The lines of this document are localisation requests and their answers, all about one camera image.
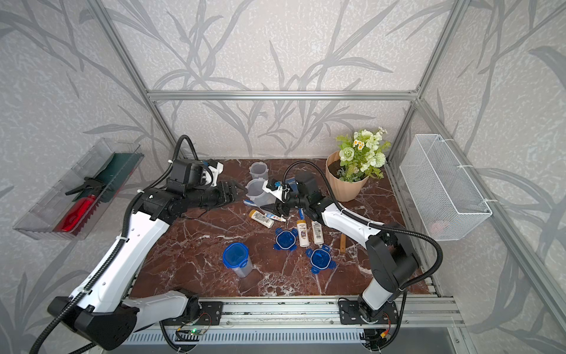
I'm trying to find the aluminium frame post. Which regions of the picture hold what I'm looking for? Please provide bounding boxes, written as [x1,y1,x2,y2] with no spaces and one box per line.
[86,0,176,148]

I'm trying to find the white wire mesh basket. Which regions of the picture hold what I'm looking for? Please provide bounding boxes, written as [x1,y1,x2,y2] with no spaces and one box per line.
[400,134,492,241]

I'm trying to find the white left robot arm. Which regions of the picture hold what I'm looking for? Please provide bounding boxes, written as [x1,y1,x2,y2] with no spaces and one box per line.
[29,135,245,353]

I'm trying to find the clear container blue lid front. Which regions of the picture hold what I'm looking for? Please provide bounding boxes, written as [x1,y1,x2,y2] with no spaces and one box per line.
[222,243,253,278]

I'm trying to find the beige ribbed flower pot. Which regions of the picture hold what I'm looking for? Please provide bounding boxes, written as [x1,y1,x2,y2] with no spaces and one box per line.
[326,151,368,202]

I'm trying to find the green white artificial flowers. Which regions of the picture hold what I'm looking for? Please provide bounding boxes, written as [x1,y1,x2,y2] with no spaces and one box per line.
[336,127,391,183]

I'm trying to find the clear container blue lid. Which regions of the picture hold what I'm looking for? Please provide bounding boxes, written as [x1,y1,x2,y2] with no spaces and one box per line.
[246,178,276,207]
[249,162,269,180]
[222,243,253,278]

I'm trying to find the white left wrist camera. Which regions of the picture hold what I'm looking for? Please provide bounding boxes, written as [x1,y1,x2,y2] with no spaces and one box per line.
[203,159,223,187]

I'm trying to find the red spray bottle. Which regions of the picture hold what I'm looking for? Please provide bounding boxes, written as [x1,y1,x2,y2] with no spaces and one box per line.
[54,177,107,236]

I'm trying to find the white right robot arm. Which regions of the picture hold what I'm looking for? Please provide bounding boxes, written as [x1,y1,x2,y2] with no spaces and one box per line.
[262,160,444,323]

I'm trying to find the blue garden fork wooden handle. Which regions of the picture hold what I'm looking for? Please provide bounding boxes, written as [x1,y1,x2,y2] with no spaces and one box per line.
[339,234,346,254]

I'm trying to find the green mat in tray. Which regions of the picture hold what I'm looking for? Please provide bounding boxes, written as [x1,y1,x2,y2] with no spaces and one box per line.
[89,153,144,203]

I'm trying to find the white shampoo bottle yellow cap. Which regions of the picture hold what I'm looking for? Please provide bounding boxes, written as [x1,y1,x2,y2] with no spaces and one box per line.
[296,220,310,248]

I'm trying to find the clear plastic wall tray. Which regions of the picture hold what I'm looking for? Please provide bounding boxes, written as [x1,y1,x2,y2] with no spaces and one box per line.
[13,139,144,240]

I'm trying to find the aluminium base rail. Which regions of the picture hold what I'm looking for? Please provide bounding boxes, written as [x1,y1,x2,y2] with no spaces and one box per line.
[125,294,476,353]

